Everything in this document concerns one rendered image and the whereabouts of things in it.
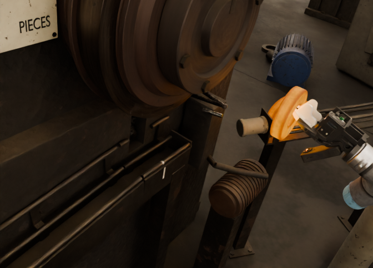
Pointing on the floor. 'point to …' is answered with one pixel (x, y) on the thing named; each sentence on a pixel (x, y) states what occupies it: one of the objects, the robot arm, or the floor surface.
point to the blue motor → (292, 61)
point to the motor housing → (227, 213)
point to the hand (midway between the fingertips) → (291, 107)
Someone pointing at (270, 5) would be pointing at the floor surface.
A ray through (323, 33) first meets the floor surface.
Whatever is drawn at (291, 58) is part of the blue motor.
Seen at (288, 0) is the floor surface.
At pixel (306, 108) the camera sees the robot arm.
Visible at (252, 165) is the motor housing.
